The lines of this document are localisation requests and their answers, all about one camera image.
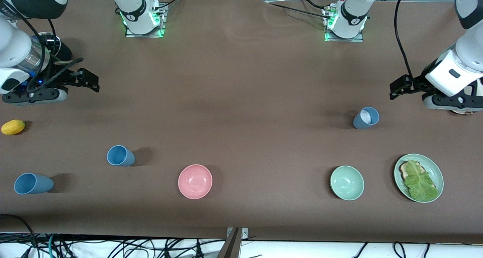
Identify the toast slice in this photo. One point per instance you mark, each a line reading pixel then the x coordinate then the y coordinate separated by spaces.
pixel 405 170

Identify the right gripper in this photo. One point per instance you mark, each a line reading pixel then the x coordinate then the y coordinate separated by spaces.
pixel 60 78

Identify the white round container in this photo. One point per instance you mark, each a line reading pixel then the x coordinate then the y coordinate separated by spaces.
pixel 462 112

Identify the dark wedge-shaped post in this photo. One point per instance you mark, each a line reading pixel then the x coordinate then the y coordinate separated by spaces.
pixel 229 246

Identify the grey-blue plastic cup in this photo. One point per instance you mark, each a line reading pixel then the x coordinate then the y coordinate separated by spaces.
pixel 365 118

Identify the yellow lemon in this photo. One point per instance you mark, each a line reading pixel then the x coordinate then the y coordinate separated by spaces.
pixel 13 127

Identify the mint green plate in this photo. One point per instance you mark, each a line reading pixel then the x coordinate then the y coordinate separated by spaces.
pixel 437 171

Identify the mint green bowl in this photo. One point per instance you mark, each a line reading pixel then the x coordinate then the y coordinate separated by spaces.
pixel 347 183

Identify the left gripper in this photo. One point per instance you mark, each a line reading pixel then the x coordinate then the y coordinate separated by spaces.
pixel 416 82

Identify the pink bowl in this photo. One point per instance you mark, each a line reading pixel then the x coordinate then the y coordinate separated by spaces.
pixel 195 181

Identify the glass lid blue knob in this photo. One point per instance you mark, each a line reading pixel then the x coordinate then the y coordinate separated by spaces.
pixel 54 43

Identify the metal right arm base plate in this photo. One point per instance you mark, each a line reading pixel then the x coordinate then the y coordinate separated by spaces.
pixel 145 33

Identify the blue plastic cup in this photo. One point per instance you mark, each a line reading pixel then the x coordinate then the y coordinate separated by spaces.
pixel 32 184
pixel 120 156

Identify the green lettuce leaf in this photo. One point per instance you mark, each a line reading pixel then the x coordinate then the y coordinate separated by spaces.
pixel 420 184

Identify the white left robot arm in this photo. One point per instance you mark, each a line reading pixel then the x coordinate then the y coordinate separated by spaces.
pixel 471 46

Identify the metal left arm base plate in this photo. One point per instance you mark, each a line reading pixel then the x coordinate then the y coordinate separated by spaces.
pixel 343 39

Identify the metal table bracket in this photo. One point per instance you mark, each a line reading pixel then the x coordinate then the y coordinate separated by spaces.
pixel 244 233

